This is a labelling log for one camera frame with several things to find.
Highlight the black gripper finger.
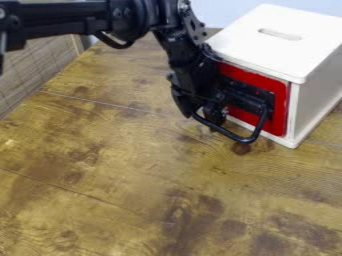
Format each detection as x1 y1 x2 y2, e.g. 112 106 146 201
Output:
203 102 227 126
171 86 200 118

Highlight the red drawer front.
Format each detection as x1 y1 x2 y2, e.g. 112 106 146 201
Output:
218 63 289 136

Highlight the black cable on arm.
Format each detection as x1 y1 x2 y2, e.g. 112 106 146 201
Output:
92 29 138 50

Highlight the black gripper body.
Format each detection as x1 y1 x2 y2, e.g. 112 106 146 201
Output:
154 0 219 105

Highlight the black metal drawer handle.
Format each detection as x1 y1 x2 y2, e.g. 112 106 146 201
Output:
191 76 278 145

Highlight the white wooden box cabinet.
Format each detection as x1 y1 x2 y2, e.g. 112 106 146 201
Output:
207 4 342 148

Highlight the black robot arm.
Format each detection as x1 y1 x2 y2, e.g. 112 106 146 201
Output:
0 0 224 129

